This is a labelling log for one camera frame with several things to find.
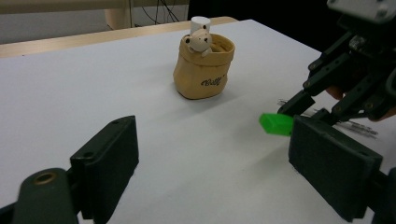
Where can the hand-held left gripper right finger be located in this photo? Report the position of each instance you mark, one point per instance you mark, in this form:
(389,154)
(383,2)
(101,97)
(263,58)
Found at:
(330,165)

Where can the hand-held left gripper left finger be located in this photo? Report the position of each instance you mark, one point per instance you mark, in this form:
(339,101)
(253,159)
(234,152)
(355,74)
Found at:
(106,165)

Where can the green highlighter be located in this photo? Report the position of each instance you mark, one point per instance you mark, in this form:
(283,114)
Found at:
(275,124)

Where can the tan bear pen holder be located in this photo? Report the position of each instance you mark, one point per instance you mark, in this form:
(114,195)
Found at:
(199,74)

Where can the white green glue stick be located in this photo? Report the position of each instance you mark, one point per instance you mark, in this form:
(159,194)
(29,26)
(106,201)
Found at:
(200,23)

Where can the white clear pen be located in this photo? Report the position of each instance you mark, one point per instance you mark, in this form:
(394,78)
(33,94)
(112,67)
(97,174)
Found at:
(361,129)

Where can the light wooden table edge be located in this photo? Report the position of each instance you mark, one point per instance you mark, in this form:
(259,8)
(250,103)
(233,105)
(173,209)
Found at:
(77,40)

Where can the beige table frame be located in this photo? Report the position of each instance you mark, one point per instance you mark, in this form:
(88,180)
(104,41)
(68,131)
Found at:
(116,17)

